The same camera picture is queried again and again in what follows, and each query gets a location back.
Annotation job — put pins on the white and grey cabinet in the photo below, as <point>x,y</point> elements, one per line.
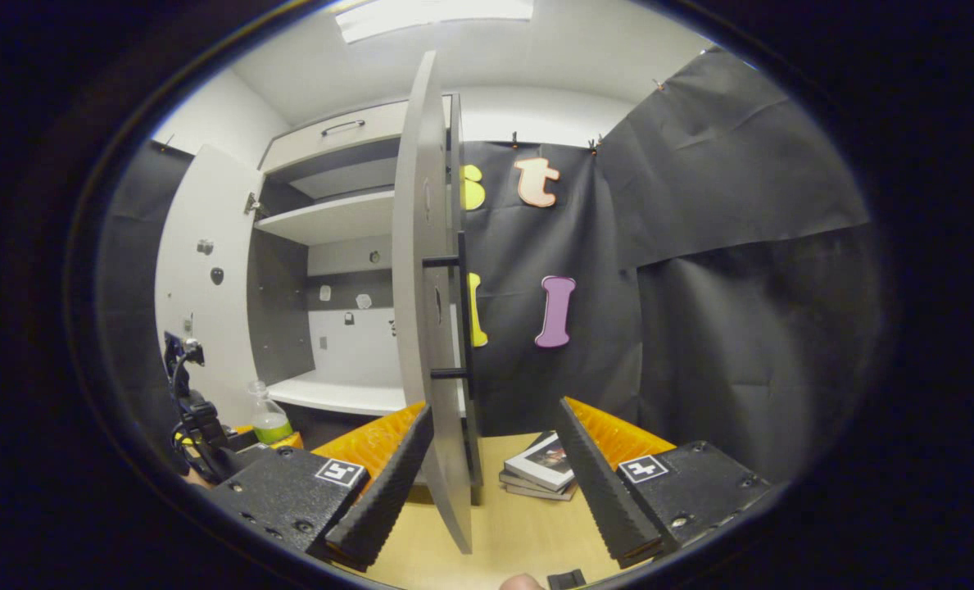
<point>331,217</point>

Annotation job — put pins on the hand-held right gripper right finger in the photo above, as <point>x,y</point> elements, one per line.
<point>593,483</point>

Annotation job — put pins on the large ceiling light panel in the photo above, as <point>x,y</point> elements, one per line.
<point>433,18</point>

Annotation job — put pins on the grey book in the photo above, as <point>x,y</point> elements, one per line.
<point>519,482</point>
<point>552,496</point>

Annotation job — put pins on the white picture-cover book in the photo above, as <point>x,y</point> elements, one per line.
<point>548,459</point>

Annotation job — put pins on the clear bottle with green label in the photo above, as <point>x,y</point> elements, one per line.
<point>269,426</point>

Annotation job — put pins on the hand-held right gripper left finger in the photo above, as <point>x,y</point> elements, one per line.
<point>388,483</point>

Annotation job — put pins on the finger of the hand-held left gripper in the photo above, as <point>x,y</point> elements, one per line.
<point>288,442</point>

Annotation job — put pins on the white cabinet drawer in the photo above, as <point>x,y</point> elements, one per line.
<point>306,147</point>

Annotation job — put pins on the white cabinet door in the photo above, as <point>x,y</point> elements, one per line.
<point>421,328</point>
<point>200,287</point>

